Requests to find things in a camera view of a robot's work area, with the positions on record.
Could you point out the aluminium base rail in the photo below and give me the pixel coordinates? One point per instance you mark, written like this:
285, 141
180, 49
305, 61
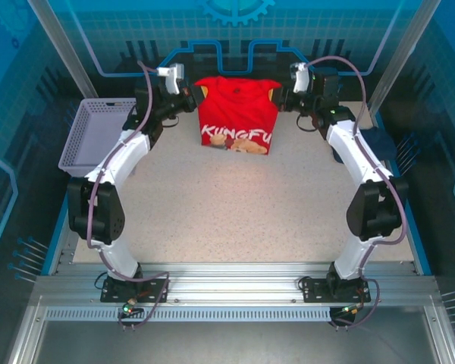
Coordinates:
231, 282

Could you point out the navy blue folded cloth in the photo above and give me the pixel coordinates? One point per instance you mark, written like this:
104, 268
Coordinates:
381, 142

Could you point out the aluminium side frame rail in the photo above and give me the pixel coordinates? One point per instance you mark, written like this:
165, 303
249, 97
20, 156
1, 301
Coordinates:
443, 341
22, 333

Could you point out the left small LED module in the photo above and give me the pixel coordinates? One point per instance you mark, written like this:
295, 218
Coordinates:
129, 309

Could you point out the lavender plastic basket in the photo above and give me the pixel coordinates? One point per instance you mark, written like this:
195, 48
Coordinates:
87, 140

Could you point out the black mounting plate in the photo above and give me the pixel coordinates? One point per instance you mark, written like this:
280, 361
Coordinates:
316, 290
155, 290

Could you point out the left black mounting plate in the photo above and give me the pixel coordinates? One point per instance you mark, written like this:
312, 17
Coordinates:
155, 290

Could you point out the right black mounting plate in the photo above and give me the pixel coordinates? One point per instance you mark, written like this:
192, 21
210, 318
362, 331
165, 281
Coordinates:
316, 290

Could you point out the red t-shirt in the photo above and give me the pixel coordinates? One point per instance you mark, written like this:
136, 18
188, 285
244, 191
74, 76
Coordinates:
237, 113

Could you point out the small led module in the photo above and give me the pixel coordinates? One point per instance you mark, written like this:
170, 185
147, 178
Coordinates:
129, 309
347, 311

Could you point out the right small LED module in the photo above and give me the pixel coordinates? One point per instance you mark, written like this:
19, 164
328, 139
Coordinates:
347, 311

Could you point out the left aluminium frame post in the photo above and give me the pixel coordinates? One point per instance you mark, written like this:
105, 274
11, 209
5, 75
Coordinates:
60, 45

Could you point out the right aluminium frame post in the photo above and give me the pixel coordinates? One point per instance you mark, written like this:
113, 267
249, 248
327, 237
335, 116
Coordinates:
402, 49

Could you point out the aluminium frame post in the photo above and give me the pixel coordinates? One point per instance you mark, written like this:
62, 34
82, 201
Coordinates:
60, 45
402, 49

